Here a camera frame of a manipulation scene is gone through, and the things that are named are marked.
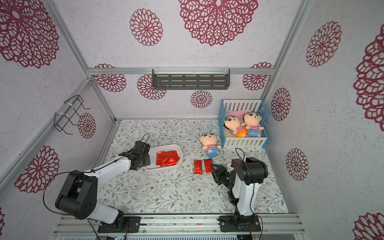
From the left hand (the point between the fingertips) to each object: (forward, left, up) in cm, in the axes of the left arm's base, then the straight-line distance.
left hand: (144, 161), depth 92 cm
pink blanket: (+35, -64, +6) cm, 73 cm away
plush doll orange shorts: (+24, -57, +8) cm, 63 cm away
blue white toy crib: (+14, -53, +4) cm, 55 cm away
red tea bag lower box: (+1, -14, -2) cm, 14 cm away
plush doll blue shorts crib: (+25, -70, +10) cm, 75 cm away
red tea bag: (-3, -33, -3) cm, 33 cm away
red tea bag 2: (-1, -40, -5) cm, 41 cm away
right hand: (-4, -42, -4) cm, 43 cm away
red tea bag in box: (+7, -14, -3) cm, 16 cm away
